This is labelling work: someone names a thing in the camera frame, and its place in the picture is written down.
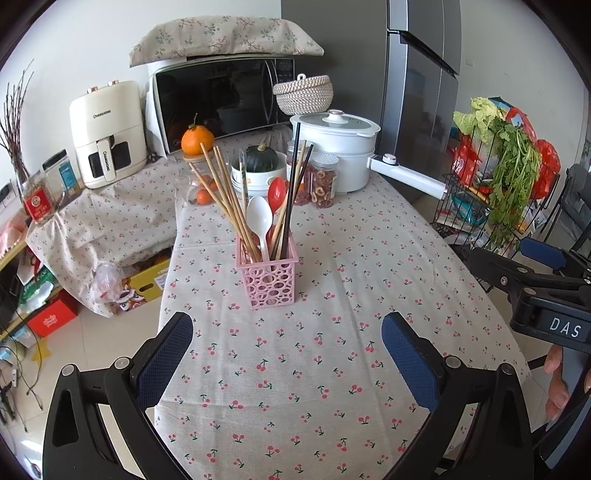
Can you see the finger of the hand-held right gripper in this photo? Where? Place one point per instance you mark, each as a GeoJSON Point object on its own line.
{"type": "Point", "coordinates": [542, 254]}
{"type": "Point", "coordinates": [501, 274]}

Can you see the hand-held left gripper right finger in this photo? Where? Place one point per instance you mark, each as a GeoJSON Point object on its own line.
{"type": "Point", "coordinates": [408, 364]}

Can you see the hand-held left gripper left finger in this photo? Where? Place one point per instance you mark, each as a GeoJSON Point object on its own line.
{"type": "Point", "coordinates": [166, 364]}

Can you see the pink plastic utensil basket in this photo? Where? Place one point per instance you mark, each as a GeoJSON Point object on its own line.
{"type": "Point", "coordinates": [270, 286]}

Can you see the white plastic spoon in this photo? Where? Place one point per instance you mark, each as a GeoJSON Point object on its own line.
{"type": "Point", "coordinates": [258, 214]}

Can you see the red plastic spoon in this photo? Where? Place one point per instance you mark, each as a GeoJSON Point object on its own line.
{"type": "Point", "coordinates": [277, 191]}

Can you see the dark brown wooden chopstick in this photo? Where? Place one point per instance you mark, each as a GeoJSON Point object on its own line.
{"type": "Point", "coordinates": [298, 188]}

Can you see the black chopstick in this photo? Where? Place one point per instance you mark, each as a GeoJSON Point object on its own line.
{"type": "Point", "coordinates": [293, 161]}

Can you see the person's right hand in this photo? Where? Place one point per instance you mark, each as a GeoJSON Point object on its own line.
{"type": "Point", "coordinates": [556, 401]}

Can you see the yellow cardboard box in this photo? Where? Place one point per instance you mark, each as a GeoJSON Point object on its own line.
{"type": "Point", "coordinates": [147, 279]}

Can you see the bunch of leafy greens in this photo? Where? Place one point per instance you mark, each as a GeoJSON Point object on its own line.
{"type": "Point", "coordinates": [515, 170]}

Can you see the large red plastic bag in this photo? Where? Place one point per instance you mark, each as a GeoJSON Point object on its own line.
{"type": "Point", "coordinates": [547, 157]}

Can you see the crumpled clear plastic bag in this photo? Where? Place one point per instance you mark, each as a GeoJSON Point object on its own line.
{"type": "Point", "coordinates": [106, 286]}

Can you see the small red plastic bag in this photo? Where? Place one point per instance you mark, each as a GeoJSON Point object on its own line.
{"type": "Point", "coordinates": [464, 159]}

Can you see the cherry print tablecloth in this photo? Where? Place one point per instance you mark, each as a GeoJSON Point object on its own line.
{"type": "Point", "coordinates": [323, 277]}

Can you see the red cardboard box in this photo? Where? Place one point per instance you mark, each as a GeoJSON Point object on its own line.
{"type": "Point", "coordinates": [51, 321]}

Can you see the napa cabbage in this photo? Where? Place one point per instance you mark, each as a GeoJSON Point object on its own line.
{"type": "Point", "coordinates": [475, 117]}

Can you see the cherry print cabinet cloth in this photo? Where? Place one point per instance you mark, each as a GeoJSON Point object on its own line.
{"type": "Point", "coordinates": [115, 221]}

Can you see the small orange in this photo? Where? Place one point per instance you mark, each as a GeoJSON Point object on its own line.
{"type": "Point", "coordinates": [203, 196]}

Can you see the grey refrigerator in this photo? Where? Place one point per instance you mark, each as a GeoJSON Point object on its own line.
{"type": "Point", "coordinates": [415, 115]}

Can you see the glass jar with wooden lid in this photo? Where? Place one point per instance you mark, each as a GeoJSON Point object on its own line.
{"type": "Point", "coordinates": [194, 175]}

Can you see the jar of red dried fruit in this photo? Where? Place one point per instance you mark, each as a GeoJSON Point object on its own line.
{"type": "Point", "coordinates": [302, 196]}

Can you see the jar of dried slices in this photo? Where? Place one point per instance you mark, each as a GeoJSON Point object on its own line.
{"type": "Point", "coordinates": [323, 184]}

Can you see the white flower-print bowl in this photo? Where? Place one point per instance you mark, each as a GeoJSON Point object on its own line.
{"type": "Point", "coordinates": [240, 177]}

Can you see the red label jar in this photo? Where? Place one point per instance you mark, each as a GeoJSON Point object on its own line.
{"type": "Point", "coordinates": [39, 203]}

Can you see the white electric cooking pot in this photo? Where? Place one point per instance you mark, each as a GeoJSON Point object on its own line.
{"type": "Point", "coordinates": [341, 138]}

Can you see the blue label snack packet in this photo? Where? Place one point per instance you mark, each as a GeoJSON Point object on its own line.
{"type": "Point", "coordinates": [64, 175]}

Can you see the dark green squash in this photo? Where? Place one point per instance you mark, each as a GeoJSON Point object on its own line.
{"type": "Point", "coordinates": [261, 158]}

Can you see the large orange with stem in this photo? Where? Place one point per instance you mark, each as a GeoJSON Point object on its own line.
{"type": "Point", "coordinates": [197, 138]}

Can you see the cream air fryer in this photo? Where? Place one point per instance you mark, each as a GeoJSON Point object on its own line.
{"type": "Point", "coordinates": [108, 129]}

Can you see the white woven lidded basket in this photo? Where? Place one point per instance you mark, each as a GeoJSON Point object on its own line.
{"type": "Point", "coordinates": [304, 94]}

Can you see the black microwave oven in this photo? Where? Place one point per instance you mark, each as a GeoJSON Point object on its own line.
{"type": "Point", "coordinates": [221, 97]}

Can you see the dry twigs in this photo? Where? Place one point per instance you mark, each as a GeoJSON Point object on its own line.
{"type": "Point", "coordinates": [16, 129]}

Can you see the floral fabric cover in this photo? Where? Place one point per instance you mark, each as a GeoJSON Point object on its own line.
{"type": "Point", "coordinates": [221, 39]}

